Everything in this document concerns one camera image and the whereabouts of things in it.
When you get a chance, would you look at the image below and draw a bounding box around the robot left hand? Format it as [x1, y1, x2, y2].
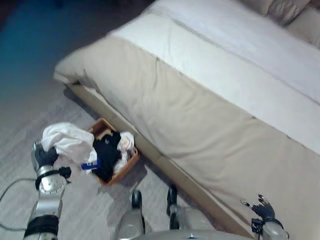
[31, 140, 60, 171]

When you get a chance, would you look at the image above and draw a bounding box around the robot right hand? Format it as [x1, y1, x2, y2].
[240, 194, 276, 220]

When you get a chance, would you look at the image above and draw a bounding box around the white cloth garment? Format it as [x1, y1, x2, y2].
[41, 121, 95, 163]

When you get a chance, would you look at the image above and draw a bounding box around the blue and white garment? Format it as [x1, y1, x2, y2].
[79, 149, 101, 176]

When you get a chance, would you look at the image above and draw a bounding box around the black garment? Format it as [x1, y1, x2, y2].
[91, 131, 123, 181]

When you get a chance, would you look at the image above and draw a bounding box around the brown rectangular basket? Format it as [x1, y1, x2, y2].
[87, 117, 140, 186]

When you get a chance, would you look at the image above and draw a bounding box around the white garment with print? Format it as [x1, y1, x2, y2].
[113, 131, 136, 173]

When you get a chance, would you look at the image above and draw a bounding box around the robot silver torso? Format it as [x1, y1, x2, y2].
[129, 229, 253, 240]

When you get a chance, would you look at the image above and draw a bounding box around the robot left leg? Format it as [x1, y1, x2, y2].
[119, 190, 146, 240]

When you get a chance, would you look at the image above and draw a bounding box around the bed with beige cover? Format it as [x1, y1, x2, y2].
[53, 0, 320, 240]

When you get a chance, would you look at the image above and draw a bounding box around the white bed sheet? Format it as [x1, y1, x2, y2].
[107, 0, 320, 105]

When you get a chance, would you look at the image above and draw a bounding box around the patterned beige pillow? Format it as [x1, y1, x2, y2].
[237, 0, 313, 27]

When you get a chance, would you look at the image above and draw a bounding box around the grey cable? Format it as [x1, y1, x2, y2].
[0, 177, 37, 230]

